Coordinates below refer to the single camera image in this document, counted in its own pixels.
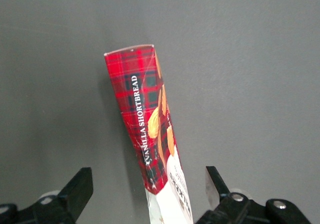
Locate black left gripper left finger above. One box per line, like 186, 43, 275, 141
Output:
0, 167, 94, 224

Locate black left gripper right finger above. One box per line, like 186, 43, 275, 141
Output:
194, 165, 313, 224

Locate red tartan shortbread cookie box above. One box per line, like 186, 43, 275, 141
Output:
102, 44, 195, 224

